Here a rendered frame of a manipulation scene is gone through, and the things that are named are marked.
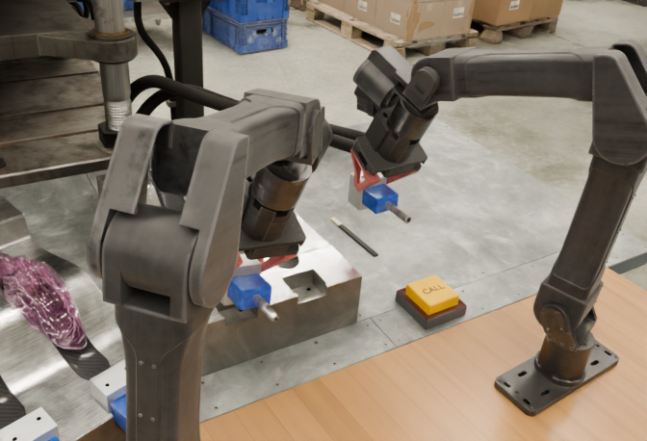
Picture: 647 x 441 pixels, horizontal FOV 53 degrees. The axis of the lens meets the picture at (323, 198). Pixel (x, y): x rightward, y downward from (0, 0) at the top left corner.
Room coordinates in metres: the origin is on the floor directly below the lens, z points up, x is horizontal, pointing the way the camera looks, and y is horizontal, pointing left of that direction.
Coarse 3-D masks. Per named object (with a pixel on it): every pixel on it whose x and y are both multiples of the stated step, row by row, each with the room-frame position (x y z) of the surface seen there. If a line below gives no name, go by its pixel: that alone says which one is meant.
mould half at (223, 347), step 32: (320, 256) 0.81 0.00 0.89; (288, 288) 0.73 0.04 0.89; (352, 288) 0.76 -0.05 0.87; (224, 320) 0.65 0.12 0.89; (256, 320) 0.68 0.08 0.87; (288, 320) 0.70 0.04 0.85; (320, 320) 0.73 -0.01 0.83; (352, 320) 0.76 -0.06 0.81; (224, 352) 0.65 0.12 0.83; (256, 352) 0.68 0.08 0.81
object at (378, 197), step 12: (360, 180) 0.93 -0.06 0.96; (384, 180) 0.94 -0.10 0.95; (360, 192) 0.92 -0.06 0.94; (372, 192) 0.91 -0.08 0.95; (384, 192) 0.91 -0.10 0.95; (360, 204) 0.92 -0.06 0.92; (372, 204) 0.90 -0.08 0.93; (384, 204) 0.90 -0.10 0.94; (396, 204) 0.91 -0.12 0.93; (408, 216) 0.86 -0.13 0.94
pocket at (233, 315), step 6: (216, 306) 0.69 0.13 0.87; (222, 306) 0.70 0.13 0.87; (228, 306) 0.70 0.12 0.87; (234, 306) 0.71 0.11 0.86; (222, 312) 0.70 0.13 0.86; (228, 312) 0.70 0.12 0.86; (234, 312) 0.70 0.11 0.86; (240, 312) 0.70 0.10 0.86; (246, 312) 0.70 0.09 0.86; (252, 312) 0.70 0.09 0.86; (228, 318) 0.68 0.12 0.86; (234, 318) 0.69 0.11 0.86; (240, 318) 0.69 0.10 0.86; (246, 318) 0.67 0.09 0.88; (252, 318) 0.67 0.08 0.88; (228, 324) 0.66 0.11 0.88
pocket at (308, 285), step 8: (304, 272) 0.77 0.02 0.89; (312, 272) 0.78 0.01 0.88; (288, 280) 0.75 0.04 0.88; (296, 280) 0.76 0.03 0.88; (304, 280) 0.77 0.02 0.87; (312, 280) 0.78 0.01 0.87; (320, 280) 0.76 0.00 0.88; (296, 288) 0.76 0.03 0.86; (304, 288) 0.76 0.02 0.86; (312, 288) 0.76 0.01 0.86; (320, 288) 0.76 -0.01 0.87; (304, 296) 0.75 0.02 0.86; (312, 296) 0.75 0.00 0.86; (320, 296) 0.73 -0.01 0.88
